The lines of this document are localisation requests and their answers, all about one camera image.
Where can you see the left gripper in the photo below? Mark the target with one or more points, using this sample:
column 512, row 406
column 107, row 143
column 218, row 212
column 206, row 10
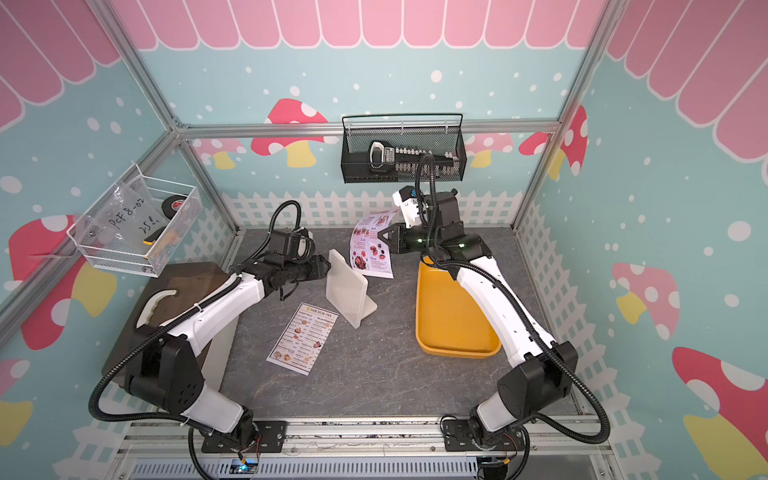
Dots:
column 317, row 267

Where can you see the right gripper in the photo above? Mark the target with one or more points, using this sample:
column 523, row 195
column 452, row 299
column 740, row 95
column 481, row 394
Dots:
column 400, row 233

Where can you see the red special menu sheet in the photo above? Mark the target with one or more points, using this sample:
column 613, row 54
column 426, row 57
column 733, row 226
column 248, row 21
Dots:
column 368, row 254

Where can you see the white acrylic menu holder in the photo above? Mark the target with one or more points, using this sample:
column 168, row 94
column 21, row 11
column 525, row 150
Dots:
column 347, row 291

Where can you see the yellow-header old menu sheet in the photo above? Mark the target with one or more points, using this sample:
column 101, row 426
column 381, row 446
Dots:
column 302, row 340

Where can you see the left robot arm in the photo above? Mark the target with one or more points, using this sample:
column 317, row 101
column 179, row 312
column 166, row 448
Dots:
column 166, row 372

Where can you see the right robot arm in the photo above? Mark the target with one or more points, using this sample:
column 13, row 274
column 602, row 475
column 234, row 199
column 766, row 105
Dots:
column 535, row 381

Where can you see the socket set in basket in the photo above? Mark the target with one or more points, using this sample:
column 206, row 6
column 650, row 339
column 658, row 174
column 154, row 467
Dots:
column 402, row 162

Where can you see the yellow plastic tray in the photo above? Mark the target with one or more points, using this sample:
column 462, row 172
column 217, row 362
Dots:
column 449, row 322

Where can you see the black tape roll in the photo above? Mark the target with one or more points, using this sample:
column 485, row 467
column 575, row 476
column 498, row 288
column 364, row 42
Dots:
column 171, row 205

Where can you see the yellow black utility knife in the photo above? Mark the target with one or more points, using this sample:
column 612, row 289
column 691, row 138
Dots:
column 154, row 236

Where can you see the labelled plastic bag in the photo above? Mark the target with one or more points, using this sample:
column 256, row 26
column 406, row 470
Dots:
column 131, row 214

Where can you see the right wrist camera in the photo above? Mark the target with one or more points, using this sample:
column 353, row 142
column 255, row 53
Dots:
column 406, row 200

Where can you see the black wire mesh basket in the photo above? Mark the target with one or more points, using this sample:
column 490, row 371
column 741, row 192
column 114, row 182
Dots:
column 437, row 132

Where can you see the brown toolbox with white handle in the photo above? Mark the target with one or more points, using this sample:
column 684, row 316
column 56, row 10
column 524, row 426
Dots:
column 167, row 296

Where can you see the clear wall-mounted bin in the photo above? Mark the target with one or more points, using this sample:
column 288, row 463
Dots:
column 103, row 250

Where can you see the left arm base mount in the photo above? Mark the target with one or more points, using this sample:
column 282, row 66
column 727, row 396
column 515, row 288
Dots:
column 262, row 436

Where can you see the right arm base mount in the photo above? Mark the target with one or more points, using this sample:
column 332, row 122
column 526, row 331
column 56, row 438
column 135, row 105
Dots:
column 466, row 435

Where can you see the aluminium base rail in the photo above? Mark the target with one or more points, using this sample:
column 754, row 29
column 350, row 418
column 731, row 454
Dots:
column 306, row 437

